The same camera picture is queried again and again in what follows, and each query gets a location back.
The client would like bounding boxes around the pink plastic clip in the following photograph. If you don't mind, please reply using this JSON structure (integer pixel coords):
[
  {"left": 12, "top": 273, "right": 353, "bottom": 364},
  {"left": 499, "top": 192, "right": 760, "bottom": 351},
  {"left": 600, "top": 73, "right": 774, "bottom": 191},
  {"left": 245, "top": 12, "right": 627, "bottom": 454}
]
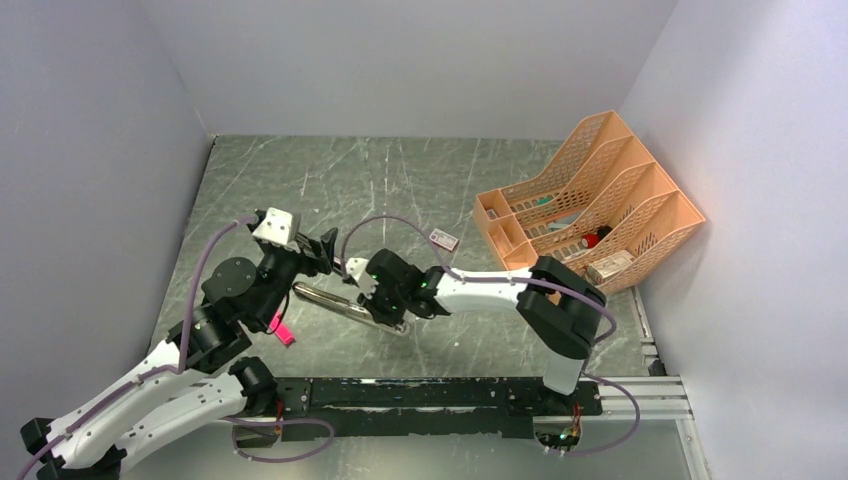
[{"left": 266, "top": 311, "right": 296, "bottom": 347}]

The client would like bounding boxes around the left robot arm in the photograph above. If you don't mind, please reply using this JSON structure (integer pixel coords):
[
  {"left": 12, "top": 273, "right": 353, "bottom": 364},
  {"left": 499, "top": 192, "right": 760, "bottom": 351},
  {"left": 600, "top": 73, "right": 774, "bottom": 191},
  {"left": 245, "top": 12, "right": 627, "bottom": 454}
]
[{"left": 18, "top": 220, "right": 338, "bottom": 479}]

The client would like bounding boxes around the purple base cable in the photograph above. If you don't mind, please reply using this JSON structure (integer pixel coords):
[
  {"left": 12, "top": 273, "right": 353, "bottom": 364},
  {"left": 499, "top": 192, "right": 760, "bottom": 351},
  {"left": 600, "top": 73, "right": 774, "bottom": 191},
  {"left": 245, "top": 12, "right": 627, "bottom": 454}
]
[{"left": 230, "top": 415, "right": 339, "bottom": 465}]

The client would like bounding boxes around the red white staple box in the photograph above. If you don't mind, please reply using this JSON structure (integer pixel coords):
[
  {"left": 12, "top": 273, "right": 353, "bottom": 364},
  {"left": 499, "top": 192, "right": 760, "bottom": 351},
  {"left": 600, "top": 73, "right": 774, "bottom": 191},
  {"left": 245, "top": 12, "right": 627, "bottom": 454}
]
[{"left": 428, "top": 228, "right": 460, "bottom": 252}]

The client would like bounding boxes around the beige box in organizer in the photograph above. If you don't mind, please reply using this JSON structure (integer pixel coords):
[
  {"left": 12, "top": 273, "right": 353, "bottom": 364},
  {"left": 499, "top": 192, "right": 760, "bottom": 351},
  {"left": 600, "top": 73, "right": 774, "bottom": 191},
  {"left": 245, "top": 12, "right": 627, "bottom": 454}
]
[{"left": 586, "top": 250, "right": 636, "bottom": 285}]

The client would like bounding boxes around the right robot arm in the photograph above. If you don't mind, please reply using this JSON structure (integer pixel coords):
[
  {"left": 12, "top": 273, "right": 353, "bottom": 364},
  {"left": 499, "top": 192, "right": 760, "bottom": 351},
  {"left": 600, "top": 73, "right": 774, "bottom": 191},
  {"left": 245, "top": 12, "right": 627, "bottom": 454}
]
[{"left": 344, "top": 249, "right": 607, "bottom": 414}]

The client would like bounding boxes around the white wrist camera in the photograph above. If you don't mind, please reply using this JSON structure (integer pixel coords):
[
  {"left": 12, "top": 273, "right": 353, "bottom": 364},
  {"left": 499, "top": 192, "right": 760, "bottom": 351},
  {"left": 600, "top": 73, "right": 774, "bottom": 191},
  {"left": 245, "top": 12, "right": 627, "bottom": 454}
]
[
  {"left": 251, "top": 208, "right": 301, "bottom": 250},
  {"left": 344, "top": 257, "right": 373, "bottom": 288}
]

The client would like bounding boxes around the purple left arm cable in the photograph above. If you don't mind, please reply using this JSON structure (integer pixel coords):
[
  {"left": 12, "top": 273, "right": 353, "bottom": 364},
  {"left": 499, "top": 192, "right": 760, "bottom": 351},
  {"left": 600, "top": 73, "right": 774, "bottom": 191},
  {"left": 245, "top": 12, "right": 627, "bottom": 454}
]
[{"left": 16, "top": 213, "right": 261, "bottom": 480}]

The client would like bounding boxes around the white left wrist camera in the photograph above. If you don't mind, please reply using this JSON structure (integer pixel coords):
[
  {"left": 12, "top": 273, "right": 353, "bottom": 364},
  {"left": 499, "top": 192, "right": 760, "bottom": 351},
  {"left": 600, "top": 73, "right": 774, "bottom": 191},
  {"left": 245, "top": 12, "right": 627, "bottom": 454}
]
[{"left": 251, "top": 208, "right": 301, "bottom": 250}]

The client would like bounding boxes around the beige stapler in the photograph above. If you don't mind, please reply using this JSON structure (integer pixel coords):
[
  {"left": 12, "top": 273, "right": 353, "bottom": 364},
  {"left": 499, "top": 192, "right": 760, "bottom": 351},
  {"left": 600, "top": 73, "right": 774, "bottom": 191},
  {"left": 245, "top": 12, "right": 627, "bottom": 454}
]
[{"left": 292, "top": 282, "right": 411, "bottom": 337}]

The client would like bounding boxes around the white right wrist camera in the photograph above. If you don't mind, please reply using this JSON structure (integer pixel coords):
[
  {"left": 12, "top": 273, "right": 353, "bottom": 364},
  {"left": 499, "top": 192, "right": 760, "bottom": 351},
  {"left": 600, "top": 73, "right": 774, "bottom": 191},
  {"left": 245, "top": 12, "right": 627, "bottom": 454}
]
[{"left": 344, "top": 257, "right": 373, "bottom": 288}]

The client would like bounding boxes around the orange file organizer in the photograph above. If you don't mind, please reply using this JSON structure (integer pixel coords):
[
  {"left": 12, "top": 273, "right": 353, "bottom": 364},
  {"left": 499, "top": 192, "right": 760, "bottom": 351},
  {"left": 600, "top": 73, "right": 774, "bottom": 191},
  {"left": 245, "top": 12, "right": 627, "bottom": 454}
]
[{"left": 473, "top": 110, "right": 706, "bottom": 294}]

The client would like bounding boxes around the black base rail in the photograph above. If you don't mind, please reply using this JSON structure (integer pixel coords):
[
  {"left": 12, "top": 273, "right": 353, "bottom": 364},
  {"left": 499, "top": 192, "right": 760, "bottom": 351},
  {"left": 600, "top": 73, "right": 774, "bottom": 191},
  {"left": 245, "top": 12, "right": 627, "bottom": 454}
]
[{"left": 244, "top": 377, "right": 603, "bottom": 441}]

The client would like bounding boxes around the red black item in organizer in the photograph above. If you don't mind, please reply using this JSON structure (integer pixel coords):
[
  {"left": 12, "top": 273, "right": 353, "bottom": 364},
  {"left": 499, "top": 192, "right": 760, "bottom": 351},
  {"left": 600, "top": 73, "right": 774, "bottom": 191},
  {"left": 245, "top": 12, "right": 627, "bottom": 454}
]
[{"left": 580, "top": 225, "right": 612, "bottom": 249}]

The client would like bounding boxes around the black stapler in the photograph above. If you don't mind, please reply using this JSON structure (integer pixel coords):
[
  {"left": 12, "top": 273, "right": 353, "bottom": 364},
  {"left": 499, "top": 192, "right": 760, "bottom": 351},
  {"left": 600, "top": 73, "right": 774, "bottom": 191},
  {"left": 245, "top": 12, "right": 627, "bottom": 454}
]
[{"left": 295, "top": 228, "right": 343, "bottom": 277}]

